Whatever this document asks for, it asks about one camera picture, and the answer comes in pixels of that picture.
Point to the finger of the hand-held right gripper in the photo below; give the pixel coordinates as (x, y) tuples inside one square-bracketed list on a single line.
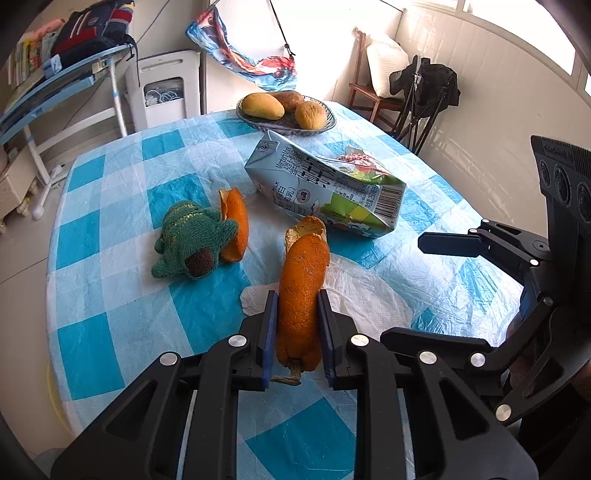
[(448, 243), (438, 337)]

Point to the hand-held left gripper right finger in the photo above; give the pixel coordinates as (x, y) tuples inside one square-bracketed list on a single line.
[(325, 341)]

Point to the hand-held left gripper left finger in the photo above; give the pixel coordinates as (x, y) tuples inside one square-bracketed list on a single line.
[(270, 341)]

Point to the long orange peel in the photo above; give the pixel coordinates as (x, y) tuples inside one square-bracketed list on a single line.
[(300, 295)]

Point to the white plastic bag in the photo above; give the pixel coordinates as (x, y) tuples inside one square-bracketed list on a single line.
[(360, 295)]

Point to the curved orange peel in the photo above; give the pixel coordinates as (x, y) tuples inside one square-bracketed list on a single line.
[(235, 217)]

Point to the green knitted toy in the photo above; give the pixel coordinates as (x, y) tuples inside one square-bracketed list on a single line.
[(184, 230)]

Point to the crushed milk carton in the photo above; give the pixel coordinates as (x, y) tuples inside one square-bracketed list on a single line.
[(300, 180)]

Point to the blue checked tablecloth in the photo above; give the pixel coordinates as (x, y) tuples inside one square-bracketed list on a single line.
[(115, 300)]

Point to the black folding chair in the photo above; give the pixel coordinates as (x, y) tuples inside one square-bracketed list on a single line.
[(431, 83)]

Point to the wooden chair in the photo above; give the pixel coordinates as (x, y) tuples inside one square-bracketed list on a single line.
[(358, 92)]

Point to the speckled orange mango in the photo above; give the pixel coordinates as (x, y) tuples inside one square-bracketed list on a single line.
[(310, 115)]

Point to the white pillow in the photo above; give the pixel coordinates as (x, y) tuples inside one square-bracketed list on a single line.
[(385, 64)]

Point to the woven fruit bowl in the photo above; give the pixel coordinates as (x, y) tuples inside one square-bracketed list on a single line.
[(281, 125)]

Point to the brownish mango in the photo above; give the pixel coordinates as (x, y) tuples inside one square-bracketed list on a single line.
[(291, 99)]

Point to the white air purifier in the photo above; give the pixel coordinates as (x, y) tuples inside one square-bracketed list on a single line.
[(161, 69)]

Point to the blue study desk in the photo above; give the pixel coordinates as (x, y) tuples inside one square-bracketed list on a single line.
[(55, 87)]

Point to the light blue small case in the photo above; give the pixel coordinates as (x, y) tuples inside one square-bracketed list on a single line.
[(51, 65)]

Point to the navy red backpack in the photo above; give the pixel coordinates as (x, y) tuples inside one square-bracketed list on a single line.
[(92, 32)]

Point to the row of books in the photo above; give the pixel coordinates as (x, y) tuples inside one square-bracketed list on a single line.
[(27, 60)]

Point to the white wall cabinet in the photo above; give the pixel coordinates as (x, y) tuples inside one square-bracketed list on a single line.
[(217, 87)]

